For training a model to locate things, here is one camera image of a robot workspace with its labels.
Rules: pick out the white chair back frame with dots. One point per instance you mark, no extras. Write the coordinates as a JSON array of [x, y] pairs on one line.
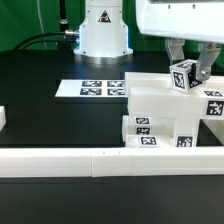
[[151, 94]]

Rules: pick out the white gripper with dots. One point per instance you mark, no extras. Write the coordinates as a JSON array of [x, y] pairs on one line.
[[199, 20]]

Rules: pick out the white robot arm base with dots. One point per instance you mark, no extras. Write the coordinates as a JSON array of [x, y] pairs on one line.
[[103, 35]]

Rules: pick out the white U-shaped fence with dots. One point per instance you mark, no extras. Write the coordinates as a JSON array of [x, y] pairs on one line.
[[71, 140]]

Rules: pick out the white tag plate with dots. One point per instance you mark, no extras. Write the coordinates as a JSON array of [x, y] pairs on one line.
[[91, 88]]

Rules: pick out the white tagged cube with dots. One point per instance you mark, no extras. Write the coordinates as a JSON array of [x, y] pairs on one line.
[[182, 78]]

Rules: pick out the white chair seat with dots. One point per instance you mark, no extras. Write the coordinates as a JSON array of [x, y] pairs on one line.
[[180, 132]]

